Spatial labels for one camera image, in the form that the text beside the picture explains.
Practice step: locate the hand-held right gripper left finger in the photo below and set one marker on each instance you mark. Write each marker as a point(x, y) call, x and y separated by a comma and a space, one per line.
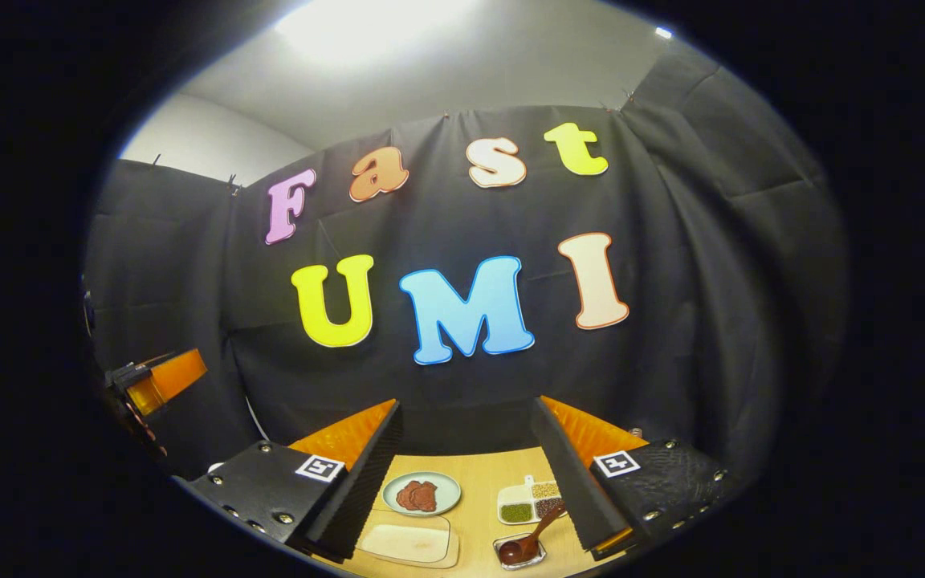
point(362, 490)

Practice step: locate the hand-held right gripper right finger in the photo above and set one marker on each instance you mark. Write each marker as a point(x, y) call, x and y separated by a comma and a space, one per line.
point(571, 482)

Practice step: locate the pale green plate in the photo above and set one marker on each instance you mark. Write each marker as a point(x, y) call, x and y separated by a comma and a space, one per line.
point(446, 490)

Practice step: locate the brown meat slice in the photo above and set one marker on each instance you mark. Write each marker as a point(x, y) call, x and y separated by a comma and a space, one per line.
point(406, 496)
point(428, 498)

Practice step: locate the brown wooden spoon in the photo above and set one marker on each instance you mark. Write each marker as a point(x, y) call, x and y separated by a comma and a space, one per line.
point(515, 550)

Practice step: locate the white rectangular tray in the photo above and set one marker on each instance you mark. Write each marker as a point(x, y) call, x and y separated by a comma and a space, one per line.
point(410, 543)

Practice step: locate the black backdrop cloth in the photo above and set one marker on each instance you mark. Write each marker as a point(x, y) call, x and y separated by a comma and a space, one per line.
point(711, 281)

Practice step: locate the white divided grain dish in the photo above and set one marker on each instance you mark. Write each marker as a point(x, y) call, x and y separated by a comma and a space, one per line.
point(515, 512)

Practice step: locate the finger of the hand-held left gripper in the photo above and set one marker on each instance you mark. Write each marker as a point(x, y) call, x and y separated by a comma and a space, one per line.
point(165, 377)

